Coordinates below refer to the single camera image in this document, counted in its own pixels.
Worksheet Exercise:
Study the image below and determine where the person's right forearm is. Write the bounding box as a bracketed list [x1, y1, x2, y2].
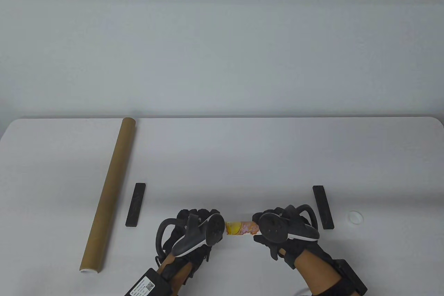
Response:
[295, 251, 342, 296]

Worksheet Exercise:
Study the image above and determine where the black bar paperweight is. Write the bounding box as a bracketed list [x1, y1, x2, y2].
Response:
[126, 183, 146, 228]
[312, 185, 334, 230]

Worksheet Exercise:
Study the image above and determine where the brown cardboard mailing tube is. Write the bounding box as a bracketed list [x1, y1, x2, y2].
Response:
[79, 117, 136, 274]

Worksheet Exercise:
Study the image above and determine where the colourful paper map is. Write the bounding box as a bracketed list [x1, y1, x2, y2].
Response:
[225, 220, 261, 237]

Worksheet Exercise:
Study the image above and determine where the black right wrist box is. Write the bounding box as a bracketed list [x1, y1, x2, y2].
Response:
[333, 260, 368, 296]

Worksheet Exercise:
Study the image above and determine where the person's left hand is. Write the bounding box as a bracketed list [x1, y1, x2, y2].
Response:
[161, 209, 222, 277]

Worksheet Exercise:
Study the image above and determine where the black labelled left wrist box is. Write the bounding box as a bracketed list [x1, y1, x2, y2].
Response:
[124, 268, 172, 296]

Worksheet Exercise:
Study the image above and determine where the black white right hand controller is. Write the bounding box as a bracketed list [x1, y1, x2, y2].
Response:
[257, 204, 320, 244]

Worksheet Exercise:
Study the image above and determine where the person's right hand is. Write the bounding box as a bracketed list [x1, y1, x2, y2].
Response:
[252, 207, 334, 269]

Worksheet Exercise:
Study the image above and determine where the person's left forearm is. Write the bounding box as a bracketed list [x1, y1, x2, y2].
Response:
[156, 254, 195, 296]

